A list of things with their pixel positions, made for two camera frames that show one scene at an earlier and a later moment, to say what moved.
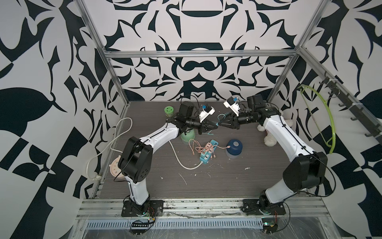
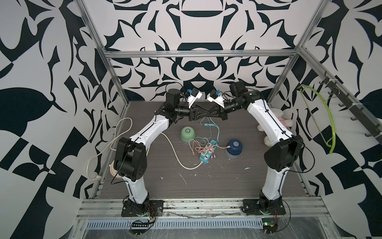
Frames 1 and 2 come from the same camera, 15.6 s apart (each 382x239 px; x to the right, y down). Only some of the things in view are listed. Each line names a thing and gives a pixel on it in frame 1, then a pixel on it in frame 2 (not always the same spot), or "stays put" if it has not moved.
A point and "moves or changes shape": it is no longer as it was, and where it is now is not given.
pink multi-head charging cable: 200,149 stays put
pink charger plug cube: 208,145 stays put
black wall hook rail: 375,127 stays put
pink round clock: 115,170 stays put
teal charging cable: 217,123 moves or changes shape
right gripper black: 233,120 to 220,111
